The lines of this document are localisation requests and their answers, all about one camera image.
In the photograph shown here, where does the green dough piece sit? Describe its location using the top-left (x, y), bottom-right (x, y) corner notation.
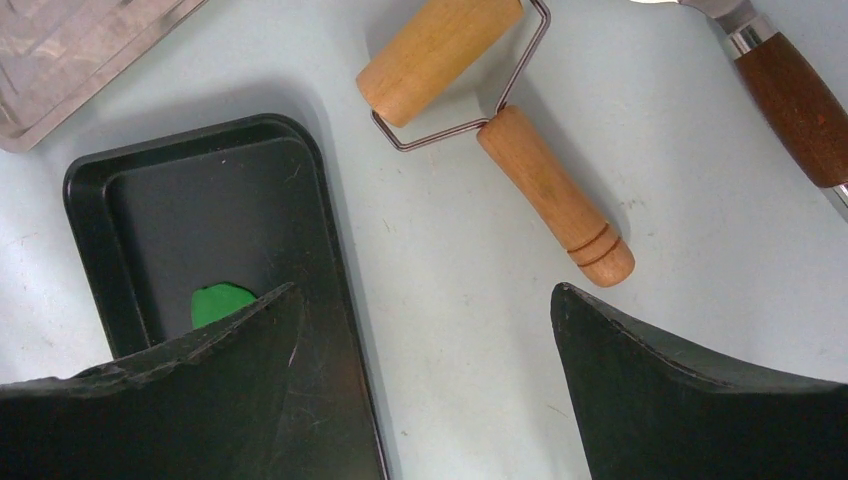
top-left (190, 282), bottom-right (257, 329)

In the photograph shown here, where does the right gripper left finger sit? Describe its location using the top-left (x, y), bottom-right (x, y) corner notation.
top-left (1, 284), bottom-right (305, 479)

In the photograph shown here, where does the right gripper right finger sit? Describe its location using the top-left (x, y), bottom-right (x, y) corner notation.
top-left (550, 283), bottom-right (847, 479)

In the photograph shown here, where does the silver metal tray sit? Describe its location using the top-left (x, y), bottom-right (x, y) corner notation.
top-left (1, 0), bottom-right (203, 153)

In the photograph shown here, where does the wooden dough roller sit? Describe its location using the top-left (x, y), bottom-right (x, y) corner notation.
top-left (356, 0), bottom-right (635, 287)

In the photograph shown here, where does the black plastic tray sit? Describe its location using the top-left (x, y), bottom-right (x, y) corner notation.
top-left (63, 113), bottom-right (389, 479)

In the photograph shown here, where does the metal scraper with wooden handle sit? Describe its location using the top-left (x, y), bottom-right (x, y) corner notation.
top-left (629, 0), bottom-right (848, 223)

